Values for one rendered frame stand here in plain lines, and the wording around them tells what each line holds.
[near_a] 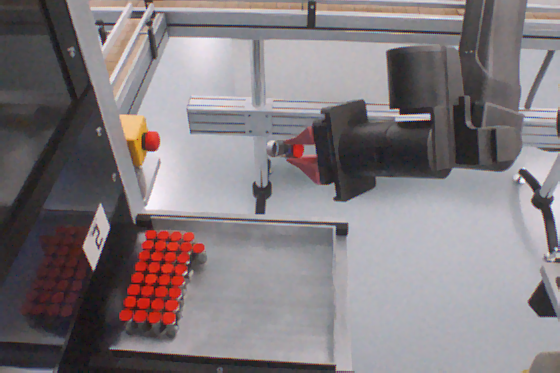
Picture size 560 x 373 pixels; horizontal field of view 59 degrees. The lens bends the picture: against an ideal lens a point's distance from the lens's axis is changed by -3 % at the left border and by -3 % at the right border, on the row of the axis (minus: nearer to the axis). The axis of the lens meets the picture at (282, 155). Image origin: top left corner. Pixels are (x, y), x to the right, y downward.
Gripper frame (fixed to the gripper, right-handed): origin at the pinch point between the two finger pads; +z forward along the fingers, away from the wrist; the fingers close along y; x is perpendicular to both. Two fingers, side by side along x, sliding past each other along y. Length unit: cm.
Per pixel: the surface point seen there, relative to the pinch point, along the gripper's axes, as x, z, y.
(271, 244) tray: 15.7, 24.4, 21.1
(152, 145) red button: 5.8, 41.7, 0.3
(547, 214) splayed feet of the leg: 159, 21, 62
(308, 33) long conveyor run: 75, 58, -19
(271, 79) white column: 125, 128, -6
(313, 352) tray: 6.6, 8.8, 33.6
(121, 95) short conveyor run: 15, 67, -10
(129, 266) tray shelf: -4.8, 40.0, 20.1
